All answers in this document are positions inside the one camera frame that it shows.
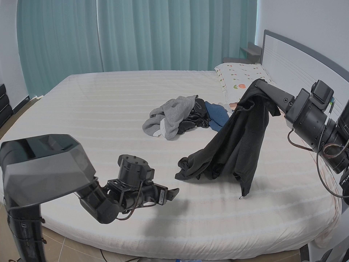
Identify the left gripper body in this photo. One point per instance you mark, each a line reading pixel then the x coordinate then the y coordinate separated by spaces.
pixel 152 194

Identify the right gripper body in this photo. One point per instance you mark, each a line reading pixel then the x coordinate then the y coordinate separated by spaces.
pixel 305 119

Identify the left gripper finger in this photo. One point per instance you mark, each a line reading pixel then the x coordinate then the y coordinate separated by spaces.
pixel 171 194

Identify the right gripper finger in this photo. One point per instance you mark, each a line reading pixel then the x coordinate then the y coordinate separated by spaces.
pixel 278 95

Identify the black T-shirt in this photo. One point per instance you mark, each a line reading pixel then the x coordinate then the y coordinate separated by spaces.
pixel 240 146

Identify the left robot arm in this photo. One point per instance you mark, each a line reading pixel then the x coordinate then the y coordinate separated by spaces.
pixel 41 168

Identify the bed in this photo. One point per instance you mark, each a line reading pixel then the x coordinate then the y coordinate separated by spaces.
pixel 109 119

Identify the white printed pillow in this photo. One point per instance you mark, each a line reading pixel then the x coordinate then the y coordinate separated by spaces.
pixel 240 72

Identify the grey bedside table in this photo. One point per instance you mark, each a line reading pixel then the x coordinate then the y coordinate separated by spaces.
pixel 249 52

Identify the white garment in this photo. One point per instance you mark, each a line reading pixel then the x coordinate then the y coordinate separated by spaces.
pixel 225 106

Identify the dark blue garment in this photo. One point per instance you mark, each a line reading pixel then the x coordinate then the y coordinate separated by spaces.
pixel 216 116

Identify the black garment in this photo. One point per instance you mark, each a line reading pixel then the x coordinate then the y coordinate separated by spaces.
pixel 196 119

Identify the grey garment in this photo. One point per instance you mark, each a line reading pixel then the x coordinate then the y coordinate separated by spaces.
pixel 174 113

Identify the blue-green curtain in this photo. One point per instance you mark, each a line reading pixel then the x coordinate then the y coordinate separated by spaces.
pixel 177 26
pixel 60 37

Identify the black chest of drawers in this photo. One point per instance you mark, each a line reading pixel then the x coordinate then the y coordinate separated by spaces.
pixel 5 105

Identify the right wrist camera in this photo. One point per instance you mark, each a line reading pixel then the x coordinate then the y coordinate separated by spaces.
pixel 321 94

